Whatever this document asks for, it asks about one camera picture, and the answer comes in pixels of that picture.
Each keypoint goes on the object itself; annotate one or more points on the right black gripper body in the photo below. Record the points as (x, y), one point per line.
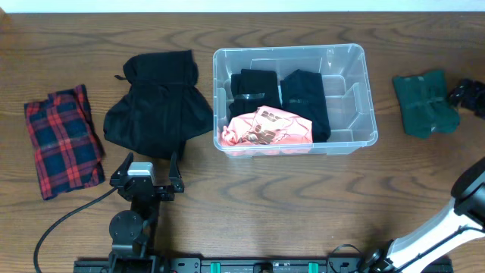
(474, 97)

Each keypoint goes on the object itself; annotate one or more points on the clear plastic storage bin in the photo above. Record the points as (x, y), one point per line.
(346, 88)

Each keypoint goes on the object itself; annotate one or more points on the pink printed shirt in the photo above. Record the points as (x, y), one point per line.
(267, 126)

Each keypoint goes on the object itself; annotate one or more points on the dark green cloth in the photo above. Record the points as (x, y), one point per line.
(424, 106)

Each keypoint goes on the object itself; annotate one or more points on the large black garment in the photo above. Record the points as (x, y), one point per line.
(162, 109)

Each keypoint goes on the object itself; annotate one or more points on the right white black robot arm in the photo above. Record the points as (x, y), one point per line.
(460, 221)

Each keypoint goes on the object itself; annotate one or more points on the black cloth with band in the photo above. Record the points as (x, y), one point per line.
(252, 89)

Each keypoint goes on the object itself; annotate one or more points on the black mounting rail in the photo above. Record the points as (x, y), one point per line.
(196, 265)

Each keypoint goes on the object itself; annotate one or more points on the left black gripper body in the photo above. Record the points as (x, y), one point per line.
(164, 196)

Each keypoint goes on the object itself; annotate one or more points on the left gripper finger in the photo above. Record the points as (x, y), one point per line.
(174, 172)
(124, 167)

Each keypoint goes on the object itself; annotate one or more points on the dark navy cloth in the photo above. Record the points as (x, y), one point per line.
(303, 94)

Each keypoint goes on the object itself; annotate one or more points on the red blue plaid cloth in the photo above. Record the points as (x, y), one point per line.
(67, 151)

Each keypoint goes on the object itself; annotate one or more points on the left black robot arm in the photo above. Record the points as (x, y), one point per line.
(133, 231)

